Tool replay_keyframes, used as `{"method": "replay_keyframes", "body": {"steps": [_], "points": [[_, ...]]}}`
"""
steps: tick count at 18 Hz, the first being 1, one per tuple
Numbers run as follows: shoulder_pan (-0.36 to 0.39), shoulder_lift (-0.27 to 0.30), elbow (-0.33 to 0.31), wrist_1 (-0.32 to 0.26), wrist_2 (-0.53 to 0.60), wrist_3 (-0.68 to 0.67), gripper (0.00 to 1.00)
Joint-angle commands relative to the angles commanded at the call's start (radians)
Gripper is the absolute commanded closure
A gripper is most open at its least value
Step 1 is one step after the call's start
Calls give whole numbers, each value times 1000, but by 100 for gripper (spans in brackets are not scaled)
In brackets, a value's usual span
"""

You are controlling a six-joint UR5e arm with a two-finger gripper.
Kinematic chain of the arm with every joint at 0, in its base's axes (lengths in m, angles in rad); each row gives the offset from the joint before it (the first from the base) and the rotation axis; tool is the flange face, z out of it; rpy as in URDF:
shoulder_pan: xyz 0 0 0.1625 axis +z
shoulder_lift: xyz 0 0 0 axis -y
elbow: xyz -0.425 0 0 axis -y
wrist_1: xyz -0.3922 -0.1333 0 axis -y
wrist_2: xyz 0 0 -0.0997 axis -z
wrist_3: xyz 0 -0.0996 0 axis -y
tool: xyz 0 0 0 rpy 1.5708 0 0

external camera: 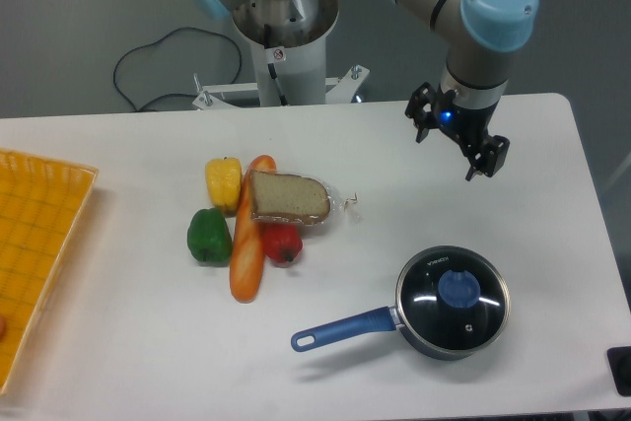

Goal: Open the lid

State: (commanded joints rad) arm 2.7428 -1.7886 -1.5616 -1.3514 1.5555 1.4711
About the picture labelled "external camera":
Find black floor cable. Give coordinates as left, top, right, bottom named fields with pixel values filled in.
left=112, top=26, right=244, bottom=112

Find glass lid blue knob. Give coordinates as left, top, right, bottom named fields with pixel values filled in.
left=396, top=245, right=511, bottom=353

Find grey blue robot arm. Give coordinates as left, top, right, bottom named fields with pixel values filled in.
left=194, top=0, right=539, bottom=176

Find bagged bread slice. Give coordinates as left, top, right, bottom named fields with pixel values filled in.
left=246, top=170, right=361, bottom=227

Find yellow bell pepper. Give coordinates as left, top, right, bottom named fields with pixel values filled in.
left=205, top=157, right=242, bottom=215

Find green bell pepper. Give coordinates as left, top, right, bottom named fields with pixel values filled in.
left=186, top=208, right=233, bottom=267

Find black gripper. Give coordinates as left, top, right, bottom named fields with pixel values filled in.
left=404, top=82, right=510, bottom=180

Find orange baguette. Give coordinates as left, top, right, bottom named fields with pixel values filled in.
left=229, top=155, right=276, bottom=304

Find yellow plastic basket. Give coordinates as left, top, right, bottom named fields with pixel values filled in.
left=1, top=149, right=99, bottom=393

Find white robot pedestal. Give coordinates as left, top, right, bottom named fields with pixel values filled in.
left=191, top=0, right=371, bottom=110

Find red bell pepper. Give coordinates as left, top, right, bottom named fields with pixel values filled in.
left=263, top=224, right=303, bottom=266

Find blue saucepan with handle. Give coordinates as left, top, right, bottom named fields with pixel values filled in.
left=290, top=245, right=512, bottom=362

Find black device at table edge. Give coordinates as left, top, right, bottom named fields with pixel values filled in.
left=606, top=346, right=631, bottom=397

